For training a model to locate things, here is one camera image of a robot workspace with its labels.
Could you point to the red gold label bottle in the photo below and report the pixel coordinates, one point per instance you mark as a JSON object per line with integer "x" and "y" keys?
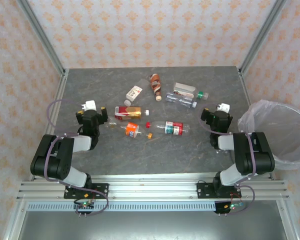
{"x": 130, "y": 112}

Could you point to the clear bottle blue label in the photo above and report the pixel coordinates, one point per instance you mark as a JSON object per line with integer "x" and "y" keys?
{"x": 180, "y": 100}

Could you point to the orange label plastic bottle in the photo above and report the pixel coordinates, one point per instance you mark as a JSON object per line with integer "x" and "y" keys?
{"x": 131, "y": 130}

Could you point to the clear bottle green cap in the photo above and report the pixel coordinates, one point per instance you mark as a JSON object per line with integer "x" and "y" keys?
{"x": 183, "y": 88}

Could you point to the brown label plastic bottle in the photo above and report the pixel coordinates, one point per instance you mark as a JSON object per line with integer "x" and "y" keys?
{"x": 155, "y": 85}

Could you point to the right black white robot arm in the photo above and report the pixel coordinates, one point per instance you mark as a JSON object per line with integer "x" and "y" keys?
{"x": 245, "y": 155}

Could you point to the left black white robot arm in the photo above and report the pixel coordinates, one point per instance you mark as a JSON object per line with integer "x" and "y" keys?
{"x": 52, "y": 160}

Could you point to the small circuit board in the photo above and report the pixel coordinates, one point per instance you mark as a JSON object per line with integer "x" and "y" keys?
{"x": 231, "y": 207}
{"x": 85, "y": 206}

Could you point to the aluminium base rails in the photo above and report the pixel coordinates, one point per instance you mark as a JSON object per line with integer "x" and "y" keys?
{"x": 152, "y": 187}

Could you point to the grey metal base panel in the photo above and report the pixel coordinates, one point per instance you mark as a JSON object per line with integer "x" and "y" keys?
{"x": 152, "y": 226}

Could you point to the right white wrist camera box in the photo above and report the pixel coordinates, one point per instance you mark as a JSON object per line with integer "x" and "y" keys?
{"x": 223, "y": 108}

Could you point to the aluminium table side rail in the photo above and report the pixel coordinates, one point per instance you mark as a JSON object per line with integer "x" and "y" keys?
{"x": 243, "y": 85}
{"x": 62, "y": 85}

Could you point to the aluminium frame post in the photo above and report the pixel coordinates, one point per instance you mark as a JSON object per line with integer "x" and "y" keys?
{"x": 260, "y": 37}
{"x": 43, "y": 37}

